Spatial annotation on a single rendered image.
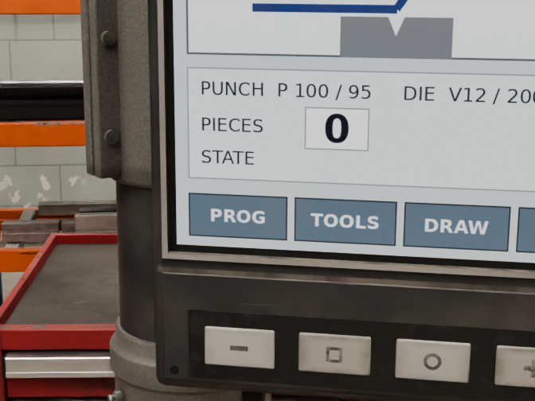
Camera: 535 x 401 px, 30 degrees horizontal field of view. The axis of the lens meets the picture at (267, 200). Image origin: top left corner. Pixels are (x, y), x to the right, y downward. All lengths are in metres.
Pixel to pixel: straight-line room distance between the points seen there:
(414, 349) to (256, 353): 0.08
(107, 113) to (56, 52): 4.64
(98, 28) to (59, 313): 0.86
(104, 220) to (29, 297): 1.30
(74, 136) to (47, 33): 2.57
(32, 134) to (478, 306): 2.30
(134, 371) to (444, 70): 0.31
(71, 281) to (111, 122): 0.96
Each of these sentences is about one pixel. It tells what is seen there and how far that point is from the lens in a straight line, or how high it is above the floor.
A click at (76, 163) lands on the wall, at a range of 5.35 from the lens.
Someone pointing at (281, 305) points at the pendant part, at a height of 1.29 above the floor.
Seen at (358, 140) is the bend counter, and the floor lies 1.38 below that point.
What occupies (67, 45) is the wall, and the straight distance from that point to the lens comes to 5.27.
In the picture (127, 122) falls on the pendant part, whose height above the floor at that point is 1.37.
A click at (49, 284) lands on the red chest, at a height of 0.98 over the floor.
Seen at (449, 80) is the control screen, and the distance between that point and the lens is 0.49.
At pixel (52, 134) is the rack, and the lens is 2.74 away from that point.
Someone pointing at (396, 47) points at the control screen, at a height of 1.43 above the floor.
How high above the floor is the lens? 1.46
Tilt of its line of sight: 13 degrees down
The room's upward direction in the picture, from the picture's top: straight up
